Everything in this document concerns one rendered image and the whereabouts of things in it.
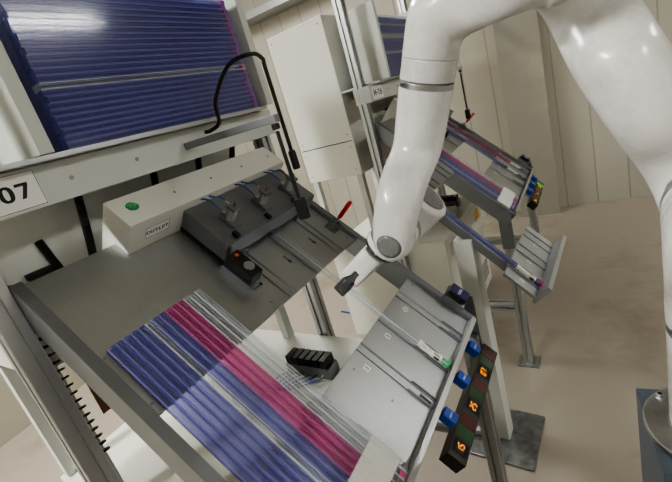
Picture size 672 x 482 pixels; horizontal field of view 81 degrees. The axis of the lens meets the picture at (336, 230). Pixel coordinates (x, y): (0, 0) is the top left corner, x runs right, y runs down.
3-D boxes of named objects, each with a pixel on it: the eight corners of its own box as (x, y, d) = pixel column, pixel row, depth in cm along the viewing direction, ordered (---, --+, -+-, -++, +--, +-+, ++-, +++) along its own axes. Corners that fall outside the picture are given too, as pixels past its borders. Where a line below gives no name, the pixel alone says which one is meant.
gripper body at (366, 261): (381, 223, 88) (355, 252, 95) (361, 242, 80) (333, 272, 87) (406, 246, 88) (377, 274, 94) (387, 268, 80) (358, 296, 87)
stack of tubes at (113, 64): (259, 106, 108) (224, 0, 101) (67, 149, 68) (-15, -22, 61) (228, 117, 115) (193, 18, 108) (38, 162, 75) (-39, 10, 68)
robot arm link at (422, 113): (436, 94, 55) (409, 272, 70) (459, 79, 68) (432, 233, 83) (376, 87, 58) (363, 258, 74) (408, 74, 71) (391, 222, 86)
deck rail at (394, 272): (463, 330, 108) (476, 317, 104) (461, 335, 106) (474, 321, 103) (266, 187, 123) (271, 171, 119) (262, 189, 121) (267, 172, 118)
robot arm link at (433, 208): (397, 264, 78) (411, 242, 86) (441, 222, 70) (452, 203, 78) (366, 236, 79) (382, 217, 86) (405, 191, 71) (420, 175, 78)
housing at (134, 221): (271, 198, 121) (284, 160, 113) (126, 275, 83) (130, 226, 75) (252, 184, 123) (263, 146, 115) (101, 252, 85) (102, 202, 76)
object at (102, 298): (348, 251, 114) (355, 239, 111) (153, 429, 63) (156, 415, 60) (262, 188, 121) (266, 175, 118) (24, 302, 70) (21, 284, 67)
